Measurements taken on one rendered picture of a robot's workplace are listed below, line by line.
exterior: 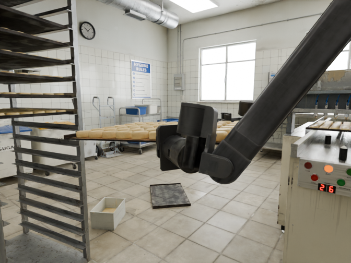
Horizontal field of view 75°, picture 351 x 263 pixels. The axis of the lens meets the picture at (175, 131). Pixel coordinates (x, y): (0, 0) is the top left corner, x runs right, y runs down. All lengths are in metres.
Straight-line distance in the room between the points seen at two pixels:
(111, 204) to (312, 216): 1.75
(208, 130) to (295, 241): 1.12
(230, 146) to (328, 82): 1.65
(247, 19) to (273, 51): 0.93
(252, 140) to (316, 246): 1.09
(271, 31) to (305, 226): 4.44
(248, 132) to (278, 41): 4.93
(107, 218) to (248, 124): 1.90
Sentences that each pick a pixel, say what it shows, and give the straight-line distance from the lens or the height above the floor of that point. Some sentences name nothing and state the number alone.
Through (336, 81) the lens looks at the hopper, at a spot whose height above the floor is 1.25.
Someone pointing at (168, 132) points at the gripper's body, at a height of 1.05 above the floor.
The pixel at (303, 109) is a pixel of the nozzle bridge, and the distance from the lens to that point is 1.99.
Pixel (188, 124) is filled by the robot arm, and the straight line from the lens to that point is 0.41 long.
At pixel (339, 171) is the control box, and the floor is 0.81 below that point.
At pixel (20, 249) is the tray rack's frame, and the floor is 0.15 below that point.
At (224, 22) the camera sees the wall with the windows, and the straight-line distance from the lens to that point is 5.81.
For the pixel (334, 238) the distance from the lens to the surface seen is 1.40.
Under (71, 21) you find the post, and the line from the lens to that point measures 1.45.
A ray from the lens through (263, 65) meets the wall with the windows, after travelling 5.28.
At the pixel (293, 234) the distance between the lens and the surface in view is 1.43.
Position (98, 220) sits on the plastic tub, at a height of 0.08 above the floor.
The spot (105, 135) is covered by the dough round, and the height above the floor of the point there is 1.01.
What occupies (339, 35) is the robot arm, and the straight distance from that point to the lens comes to 0.42.
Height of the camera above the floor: 1.12
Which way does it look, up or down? 8 degrees down
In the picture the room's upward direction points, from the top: straight up
